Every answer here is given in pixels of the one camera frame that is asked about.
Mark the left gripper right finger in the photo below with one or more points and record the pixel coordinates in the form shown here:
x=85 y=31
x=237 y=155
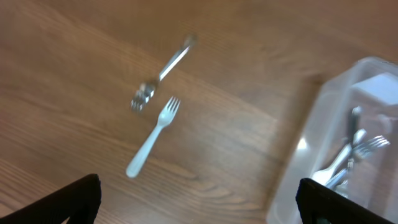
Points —
x=318 y=204

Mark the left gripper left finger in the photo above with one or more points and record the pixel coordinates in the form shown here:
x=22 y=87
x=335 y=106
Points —
x=78 y=202

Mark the silver metal fork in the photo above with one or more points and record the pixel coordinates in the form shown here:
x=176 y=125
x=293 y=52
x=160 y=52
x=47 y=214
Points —
x=361 y=152

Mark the white plastic fork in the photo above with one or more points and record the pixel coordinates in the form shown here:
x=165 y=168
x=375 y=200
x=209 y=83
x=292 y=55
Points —
x=324 y=175
x=165 y=118

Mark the left clear plastic container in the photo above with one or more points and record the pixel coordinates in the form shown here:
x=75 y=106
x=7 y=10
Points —
x=370 y=83

